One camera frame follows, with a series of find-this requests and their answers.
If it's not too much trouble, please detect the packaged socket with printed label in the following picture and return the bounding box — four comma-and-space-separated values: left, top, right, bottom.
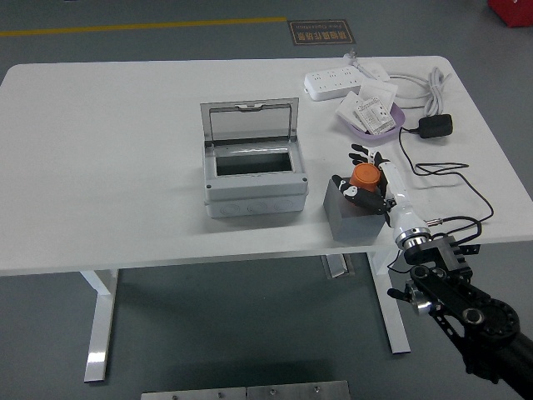
353, 96, 396, 136

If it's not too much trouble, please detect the red object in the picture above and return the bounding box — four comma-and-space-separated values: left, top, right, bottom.
486, 0, 533, 29

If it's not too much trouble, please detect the grey metal bracket under table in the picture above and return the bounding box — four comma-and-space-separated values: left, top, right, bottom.
320, 253, 356, 280

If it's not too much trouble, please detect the thin black cord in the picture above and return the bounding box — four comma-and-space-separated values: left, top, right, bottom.
386, 126, 496, 276

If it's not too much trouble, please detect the purple plastic tray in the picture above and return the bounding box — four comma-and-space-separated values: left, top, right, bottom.
339, 102, 406, 147

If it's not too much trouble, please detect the white power strip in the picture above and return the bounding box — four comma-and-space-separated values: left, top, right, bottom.
303, 65, 363, 102

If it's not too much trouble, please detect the grey plastic junction box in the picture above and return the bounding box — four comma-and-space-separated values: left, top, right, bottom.
203, 140, 309, 220

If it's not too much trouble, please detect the grey block with round hole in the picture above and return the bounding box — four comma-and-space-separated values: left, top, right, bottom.
322, 177, 391, 243

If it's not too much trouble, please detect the grey metal plate with screws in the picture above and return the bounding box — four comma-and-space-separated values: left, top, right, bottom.
246, 380, 351, 400
140, 387, 247, 400

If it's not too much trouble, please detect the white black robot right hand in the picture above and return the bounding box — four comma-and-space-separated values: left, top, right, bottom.
331, 142, 431, 243

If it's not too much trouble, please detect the transparent hinged box lid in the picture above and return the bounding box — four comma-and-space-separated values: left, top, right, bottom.
200, 97, 301, 148

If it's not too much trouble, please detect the black power adapter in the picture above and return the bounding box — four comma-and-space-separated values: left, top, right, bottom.
417, 113, 454, 140

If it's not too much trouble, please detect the orange cylindrical battery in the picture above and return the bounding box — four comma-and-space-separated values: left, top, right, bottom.
349, 162, 382, 193

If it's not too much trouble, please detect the white table leg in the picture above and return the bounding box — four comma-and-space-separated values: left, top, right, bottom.
368, 249, 411, 355
78, 268, 120, 383

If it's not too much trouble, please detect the brown floor sign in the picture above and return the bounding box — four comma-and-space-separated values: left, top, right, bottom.
287, 18, 357, 46

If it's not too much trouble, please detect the white square wall socket panel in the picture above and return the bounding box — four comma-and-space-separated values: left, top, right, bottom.
360, 78, 399, 109

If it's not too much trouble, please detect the small white rectangular adapter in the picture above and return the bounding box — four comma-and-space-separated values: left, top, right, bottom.
366, 62, 391, 83

